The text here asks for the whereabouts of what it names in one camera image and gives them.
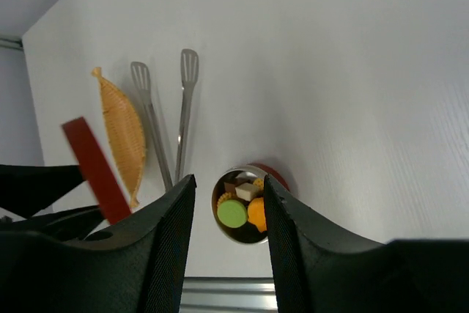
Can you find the orange food chunk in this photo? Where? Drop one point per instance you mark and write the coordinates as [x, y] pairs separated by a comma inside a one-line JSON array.
[[256, 214]]

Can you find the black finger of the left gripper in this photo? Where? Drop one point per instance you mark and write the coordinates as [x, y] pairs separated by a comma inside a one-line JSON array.
[[26, 190], [63, 226]]

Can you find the orange food slice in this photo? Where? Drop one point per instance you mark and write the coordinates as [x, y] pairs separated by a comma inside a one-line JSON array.
[[259, 182], [224, 197]]

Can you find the red round lid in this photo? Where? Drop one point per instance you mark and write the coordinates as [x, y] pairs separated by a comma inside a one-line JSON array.
[[96, 171]]

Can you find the aluminium front rail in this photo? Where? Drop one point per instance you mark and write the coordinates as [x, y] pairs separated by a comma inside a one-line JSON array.
[[215, 294]]

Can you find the round steel lunch box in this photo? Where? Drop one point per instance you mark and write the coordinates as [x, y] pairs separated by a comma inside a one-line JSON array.
[[248, 233]]

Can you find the white food cube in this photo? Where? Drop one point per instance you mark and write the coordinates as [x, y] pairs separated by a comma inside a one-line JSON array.
[[246, 191]]

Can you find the green round food piece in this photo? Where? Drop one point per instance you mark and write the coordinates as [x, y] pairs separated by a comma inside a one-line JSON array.
[[232, 214]]

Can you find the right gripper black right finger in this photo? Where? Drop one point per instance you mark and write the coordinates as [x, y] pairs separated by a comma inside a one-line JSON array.
[[319, 266]]

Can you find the orange leaf-shaped plate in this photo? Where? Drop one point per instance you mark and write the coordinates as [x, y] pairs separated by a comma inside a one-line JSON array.
[[125, 134]]

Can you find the dark brown food piece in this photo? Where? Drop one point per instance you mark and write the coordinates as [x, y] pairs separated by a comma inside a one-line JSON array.
[[230, 187]]

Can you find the steel serving tongs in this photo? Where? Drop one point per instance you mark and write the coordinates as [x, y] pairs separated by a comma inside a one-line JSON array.
[[150, 91]]

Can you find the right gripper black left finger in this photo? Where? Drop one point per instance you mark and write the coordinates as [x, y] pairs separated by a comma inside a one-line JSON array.
[[135, 265]]

